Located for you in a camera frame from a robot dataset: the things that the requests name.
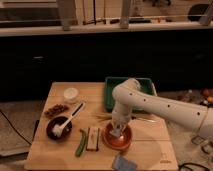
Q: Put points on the bundle of thin sticks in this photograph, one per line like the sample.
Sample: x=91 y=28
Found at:
x=101 y=118

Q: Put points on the blue sponge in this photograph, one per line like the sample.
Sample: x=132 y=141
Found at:
x=122 y=164

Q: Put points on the small blue-white towel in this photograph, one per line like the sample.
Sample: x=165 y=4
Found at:
x=115 y=133

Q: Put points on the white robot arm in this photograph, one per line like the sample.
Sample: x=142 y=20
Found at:
x=127 y=96

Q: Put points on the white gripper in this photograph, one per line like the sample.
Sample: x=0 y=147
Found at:
x=120 y=121

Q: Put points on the green plastic tray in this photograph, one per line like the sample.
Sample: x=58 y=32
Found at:
x=147 y=87

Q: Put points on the dark brown bowl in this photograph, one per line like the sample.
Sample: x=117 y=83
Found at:
x=58 y=121

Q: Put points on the green cucumber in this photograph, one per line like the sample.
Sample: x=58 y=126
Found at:
x=82 y=143

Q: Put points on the wooden block with dark base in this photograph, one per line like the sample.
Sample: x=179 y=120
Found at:
x=93 y=138

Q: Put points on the red bowl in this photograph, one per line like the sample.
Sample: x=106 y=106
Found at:
x=122 y=143

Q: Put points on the wooden cutting board table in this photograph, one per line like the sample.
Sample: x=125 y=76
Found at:
x=151 y=148

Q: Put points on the small white cup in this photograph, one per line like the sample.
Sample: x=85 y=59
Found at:
x=70 y=95

